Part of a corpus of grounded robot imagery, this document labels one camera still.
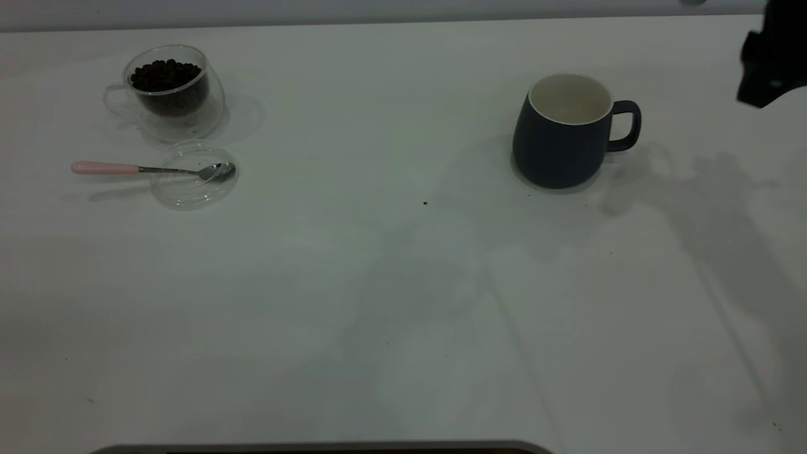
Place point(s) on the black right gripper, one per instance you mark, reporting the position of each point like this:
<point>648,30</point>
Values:
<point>788,25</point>

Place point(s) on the dark grey ceramic mug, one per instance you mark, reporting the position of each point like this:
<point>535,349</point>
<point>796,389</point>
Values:
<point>555,151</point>

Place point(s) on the clear double-wall glass cup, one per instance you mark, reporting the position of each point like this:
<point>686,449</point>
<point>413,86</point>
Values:
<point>189,123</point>

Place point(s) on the clear round glass lid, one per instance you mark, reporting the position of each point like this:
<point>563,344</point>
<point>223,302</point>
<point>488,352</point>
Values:
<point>189,194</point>

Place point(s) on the pile of coffee beans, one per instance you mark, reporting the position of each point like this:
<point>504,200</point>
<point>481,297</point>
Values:
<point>165,77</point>

